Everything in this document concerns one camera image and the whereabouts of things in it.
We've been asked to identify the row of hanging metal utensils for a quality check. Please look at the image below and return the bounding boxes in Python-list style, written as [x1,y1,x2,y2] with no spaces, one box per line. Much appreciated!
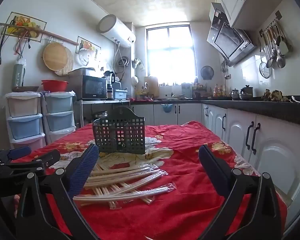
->
[259,21,293,79]

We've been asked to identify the metal kettles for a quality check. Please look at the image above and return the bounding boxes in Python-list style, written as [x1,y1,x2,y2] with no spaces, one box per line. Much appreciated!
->
[239,85,253,100]

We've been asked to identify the large fruit wall poster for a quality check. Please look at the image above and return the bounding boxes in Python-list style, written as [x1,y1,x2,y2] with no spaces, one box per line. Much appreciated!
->
[4,12,47,42]

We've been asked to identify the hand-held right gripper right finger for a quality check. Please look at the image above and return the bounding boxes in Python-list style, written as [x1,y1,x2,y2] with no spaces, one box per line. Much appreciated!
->
[198,144,282,240]

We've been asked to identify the long wooden rod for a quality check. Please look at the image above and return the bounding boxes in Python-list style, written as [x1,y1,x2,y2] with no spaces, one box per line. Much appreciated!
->
[0,22,79,46]

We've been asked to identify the kitchen window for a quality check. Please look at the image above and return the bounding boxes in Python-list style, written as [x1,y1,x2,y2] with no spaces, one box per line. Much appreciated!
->
[145,24,198,85]

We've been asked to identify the pale green tall container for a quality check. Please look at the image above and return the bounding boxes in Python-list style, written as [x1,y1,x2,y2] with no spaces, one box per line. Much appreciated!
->
[12,59,25,88]

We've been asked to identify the white round plastic lid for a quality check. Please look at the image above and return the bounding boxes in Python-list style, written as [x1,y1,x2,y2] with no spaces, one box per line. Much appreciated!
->
[78,47,92,67]

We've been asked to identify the grey-blue plastic bin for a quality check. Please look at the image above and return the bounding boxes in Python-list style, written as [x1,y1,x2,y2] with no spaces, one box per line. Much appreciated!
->
[114,89,128,100]

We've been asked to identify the hanging black cable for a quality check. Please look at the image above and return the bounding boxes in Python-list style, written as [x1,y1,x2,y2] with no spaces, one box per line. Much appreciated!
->
[14,29,32,55]

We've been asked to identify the coiled grey hose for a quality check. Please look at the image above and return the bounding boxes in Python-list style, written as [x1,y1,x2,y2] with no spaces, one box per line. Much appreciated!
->
[117,56,129,68]

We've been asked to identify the brown ginger roots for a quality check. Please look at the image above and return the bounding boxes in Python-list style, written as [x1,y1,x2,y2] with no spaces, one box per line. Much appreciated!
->
[262,89,290,102]

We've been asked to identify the round bamboo board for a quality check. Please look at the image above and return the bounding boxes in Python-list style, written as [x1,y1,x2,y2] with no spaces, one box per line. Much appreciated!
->
[43,42,70,71]

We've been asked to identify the dark green utensil basket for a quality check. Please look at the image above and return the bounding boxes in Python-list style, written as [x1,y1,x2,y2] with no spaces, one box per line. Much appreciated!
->
[92,106,147,155]

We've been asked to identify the black blender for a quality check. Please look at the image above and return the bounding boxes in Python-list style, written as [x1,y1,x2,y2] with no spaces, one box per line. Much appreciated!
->
[104,70,116,99]

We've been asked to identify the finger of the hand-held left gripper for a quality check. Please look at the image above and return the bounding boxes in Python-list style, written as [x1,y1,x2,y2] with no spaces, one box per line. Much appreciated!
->
[0,146,32,162]
[11,149,62,170]

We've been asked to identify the grey-blue knife rack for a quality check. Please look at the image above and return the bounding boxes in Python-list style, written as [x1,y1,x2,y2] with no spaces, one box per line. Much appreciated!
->
[181,84,193,98]

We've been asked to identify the round woven mat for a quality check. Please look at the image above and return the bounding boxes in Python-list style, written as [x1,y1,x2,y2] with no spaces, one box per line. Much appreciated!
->
[54,47,74,77]

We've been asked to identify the black kitchen countertop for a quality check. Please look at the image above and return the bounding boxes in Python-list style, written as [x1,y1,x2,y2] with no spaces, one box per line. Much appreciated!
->
[130,95,300,128]

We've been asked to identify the small fruit wall poster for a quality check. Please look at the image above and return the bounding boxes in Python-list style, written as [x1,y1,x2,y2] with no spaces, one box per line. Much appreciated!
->
[76,36,101,55]

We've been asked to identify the round dark wall fan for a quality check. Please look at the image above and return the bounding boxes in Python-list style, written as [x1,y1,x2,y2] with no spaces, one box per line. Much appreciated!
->
[200,66,214,80]

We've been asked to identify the beige cutting board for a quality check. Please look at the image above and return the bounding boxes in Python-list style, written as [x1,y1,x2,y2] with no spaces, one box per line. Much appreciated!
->
[144,76,159,97]

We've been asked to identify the grey-blue drawer tower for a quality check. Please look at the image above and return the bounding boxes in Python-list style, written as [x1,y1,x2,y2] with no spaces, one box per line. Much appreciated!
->
[42,91,77,143]

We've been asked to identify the group of condiment bottles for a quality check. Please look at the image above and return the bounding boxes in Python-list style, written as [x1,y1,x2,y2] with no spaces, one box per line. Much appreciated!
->
[212,84,227,97]

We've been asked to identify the steel range hood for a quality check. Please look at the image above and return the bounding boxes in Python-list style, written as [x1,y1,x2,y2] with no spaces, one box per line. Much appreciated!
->
[206,2,257,67]

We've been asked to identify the white cylindrical water heater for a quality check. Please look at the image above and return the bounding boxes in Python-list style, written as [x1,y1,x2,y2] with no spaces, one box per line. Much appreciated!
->
[96,14,137,48]

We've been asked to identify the bunch of chopsticks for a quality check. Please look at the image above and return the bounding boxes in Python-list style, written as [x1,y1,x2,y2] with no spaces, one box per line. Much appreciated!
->
[72,155,177,209]

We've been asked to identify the red floral tablecloth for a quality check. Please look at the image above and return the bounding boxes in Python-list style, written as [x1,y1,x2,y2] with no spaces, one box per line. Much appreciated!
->
[11,121,289,240]

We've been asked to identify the cream blue pink drawer tower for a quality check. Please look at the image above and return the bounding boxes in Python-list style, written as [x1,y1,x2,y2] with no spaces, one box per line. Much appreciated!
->
[5,92,46,153]

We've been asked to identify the brown wicker basket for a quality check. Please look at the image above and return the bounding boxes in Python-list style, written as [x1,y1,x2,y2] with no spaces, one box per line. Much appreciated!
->
[12,86,39,92]

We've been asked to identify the metal shelf rack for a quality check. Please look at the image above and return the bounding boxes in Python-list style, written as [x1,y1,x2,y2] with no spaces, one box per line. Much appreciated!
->
[79,99,131,128]

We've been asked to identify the white upper cabinet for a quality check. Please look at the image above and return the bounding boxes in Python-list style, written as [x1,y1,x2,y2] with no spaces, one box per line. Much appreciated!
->
[215,0,288,30]

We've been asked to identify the red plastic basin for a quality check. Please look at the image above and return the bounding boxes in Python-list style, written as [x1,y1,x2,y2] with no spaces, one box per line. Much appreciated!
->
[41,80,69,92]

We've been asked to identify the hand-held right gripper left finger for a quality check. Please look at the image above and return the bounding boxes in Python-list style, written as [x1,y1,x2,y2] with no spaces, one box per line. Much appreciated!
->
[16,144,100,240]

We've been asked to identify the black microwave oven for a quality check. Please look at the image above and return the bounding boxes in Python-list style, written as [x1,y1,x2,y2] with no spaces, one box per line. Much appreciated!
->
[75,74,108,100]

